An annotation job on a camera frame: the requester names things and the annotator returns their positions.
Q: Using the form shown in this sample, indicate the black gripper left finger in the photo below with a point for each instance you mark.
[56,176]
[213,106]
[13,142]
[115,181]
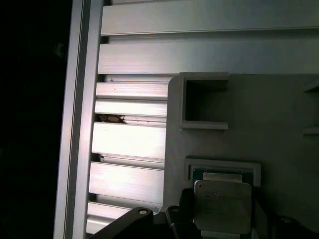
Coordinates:
[124,222]

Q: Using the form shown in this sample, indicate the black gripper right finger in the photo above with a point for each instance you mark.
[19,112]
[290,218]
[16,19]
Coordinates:
[294,229]

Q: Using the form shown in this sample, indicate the silver CPU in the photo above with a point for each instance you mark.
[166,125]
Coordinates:
[221,206]

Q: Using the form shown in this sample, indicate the grey plastic parts rack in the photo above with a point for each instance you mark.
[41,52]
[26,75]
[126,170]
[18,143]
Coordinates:
[274,139]

